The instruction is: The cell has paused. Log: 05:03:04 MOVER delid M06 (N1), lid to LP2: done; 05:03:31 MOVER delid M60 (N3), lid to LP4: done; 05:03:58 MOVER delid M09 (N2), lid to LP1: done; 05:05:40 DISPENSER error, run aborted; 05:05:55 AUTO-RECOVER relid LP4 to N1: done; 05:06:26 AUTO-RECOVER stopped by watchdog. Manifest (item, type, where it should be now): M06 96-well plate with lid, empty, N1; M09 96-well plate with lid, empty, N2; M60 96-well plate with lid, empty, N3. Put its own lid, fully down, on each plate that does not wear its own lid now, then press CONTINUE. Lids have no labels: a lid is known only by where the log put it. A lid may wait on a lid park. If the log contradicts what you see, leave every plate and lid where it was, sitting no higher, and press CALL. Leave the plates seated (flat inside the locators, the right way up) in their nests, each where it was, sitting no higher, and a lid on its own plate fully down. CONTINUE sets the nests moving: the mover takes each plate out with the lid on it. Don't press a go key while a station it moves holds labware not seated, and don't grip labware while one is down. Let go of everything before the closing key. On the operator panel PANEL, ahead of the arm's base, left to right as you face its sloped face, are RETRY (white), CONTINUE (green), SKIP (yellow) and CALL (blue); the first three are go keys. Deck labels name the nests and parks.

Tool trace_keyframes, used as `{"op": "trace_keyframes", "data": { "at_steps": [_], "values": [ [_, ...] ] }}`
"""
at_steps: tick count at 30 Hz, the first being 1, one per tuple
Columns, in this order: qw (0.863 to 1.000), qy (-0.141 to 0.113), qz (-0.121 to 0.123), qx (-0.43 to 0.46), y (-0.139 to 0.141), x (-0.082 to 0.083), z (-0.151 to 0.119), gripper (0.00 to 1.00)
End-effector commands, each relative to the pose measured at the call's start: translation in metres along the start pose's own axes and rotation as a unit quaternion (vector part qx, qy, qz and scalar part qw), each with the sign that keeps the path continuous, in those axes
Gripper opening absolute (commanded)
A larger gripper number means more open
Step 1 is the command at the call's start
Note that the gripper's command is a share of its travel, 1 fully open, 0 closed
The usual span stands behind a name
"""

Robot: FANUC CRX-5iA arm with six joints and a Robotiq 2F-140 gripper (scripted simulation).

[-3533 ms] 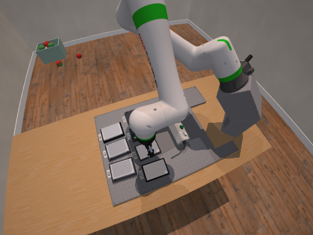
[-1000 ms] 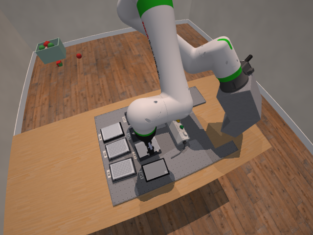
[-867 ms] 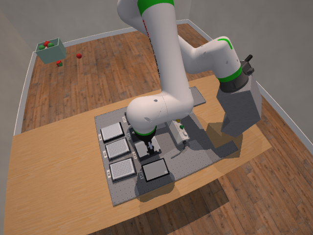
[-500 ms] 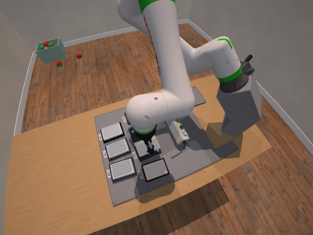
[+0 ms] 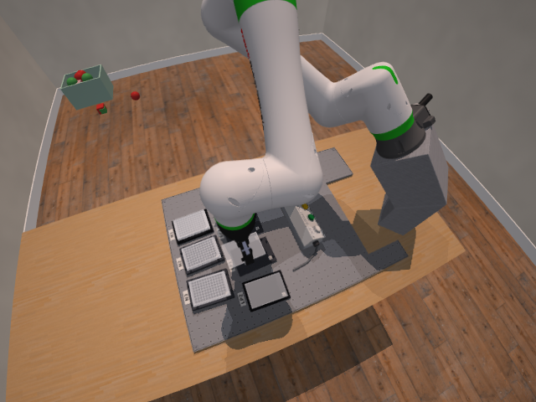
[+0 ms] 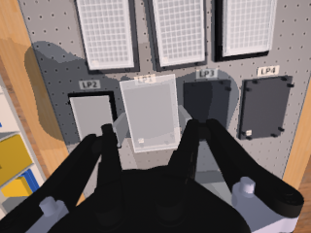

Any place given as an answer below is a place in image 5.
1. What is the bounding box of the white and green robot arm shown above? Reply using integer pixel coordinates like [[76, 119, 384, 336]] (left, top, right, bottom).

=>
[[199, 0, 436, 239]]

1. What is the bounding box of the grey operator panel with coloured buttons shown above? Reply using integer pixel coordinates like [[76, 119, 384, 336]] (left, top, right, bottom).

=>
[[282, 204, 326, 271]]

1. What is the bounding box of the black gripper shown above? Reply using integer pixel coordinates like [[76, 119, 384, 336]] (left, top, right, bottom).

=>
[[231, 232, 255, 265]]

